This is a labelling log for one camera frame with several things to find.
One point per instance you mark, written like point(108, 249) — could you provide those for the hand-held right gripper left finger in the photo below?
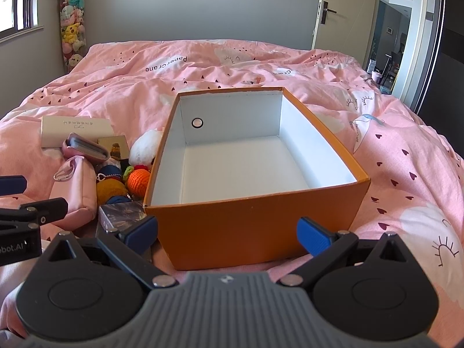
point(143, 230)

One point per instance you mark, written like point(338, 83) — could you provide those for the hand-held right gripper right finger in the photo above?
point(311, 239)

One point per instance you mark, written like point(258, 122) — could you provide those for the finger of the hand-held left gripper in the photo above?
point(40, 210)
point(12, 184)

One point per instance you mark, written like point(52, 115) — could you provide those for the printed card box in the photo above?
point(121, 214)

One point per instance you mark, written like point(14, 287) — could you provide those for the pink zip pouch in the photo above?
point(74, 195)

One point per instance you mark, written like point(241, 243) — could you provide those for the brown bear plush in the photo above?
point(110, 190)

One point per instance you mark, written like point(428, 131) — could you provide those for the orange cardboard box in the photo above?
point(253, 224)

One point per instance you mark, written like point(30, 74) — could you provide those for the pink card wallet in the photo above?
point(85, 147)

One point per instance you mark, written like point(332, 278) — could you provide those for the white panda plush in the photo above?
point(145, 148)

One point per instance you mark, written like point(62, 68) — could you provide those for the orange crochet ball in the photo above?
point(139, 179)

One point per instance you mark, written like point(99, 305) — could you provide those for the white envelope card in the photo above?
point(76, 130)

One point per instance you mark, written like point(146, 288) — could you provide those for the clear tube of plush toys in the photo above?
point(72, 32)

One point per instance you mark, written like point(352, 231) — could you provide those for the pink printed blanket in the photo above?
point(145, 61)

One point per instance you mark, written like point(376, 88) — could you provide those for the window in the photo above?
point(18, 0)

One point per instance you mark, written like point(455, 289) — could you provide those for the white door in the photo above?
point(344, 11)

